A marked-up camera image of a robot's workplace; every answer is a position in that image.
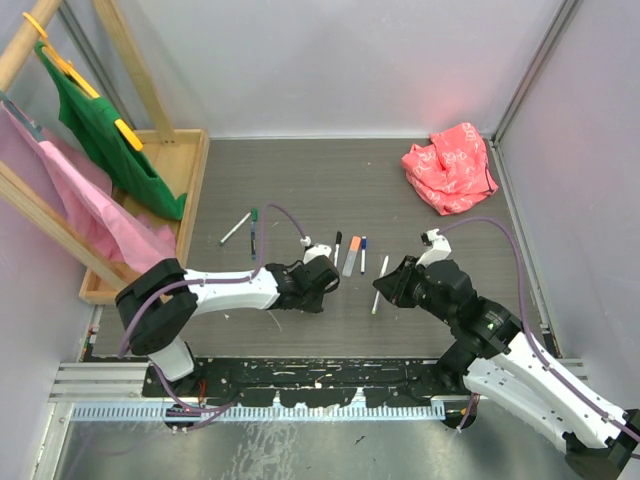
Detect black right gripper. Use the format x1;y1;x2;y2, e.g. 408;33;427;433
373;254;455;325

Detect white pen with lime end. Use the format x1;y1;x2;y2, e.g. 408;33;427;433
370;254;390;315

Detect white marker with blue end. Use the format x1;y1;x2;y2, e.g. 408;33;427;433
360;245;366;275

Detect grey highlighter with orange tip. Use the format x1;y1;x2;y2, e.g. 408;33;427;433
342;249;358;277

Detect white pen with black end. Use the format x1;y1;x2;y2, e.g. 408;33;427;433
333;243;341;268

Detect orange highlighter cap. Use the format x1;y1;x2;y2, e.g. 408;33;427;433
349;236;361;252

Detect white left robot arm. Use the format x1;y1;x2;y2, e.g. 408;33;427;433
116;254;340;396

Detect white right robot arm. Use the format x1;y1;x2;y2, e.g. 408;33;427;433
373;257;639;479

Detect dark blue pen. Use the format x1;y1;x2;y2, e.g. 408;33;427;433
250;220;257;261

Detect white marker with green end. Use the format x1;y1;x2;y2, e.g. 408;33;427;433
218;211;252;246

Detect coral patterned cloth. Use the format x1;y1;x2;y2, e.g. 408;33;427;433
401;122;498;216

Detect wooden rack base tray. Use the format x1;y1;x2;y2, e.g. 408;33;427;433
78;128;211;306

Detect pink cloth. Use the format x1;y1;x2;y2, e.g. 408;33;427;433
1;103;176;274

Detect yellow clothes hanger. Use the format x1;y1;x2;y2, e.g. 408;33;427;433
22;12;143;151

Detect green cloth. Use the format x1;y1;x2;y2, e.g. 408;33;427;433
34;42;187;220

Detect blue-grey clothes hanger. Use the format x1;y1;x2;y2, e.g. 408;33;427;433
0;91;45;142

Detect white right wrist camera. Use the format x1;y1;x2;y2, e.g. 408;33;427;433
417;229;451;267

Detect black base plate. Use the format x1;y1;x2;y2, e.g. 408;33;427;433
171;357;470;408

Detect wooden rack frame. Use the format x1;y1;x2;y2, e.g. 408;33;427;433
0;0;179;294

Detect grey slotted cable duct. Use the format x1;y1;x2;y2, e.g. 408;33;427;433
70;401;446;423

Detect aluminium frame post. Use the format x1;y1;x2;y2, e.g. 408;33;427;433
490;0;583;147

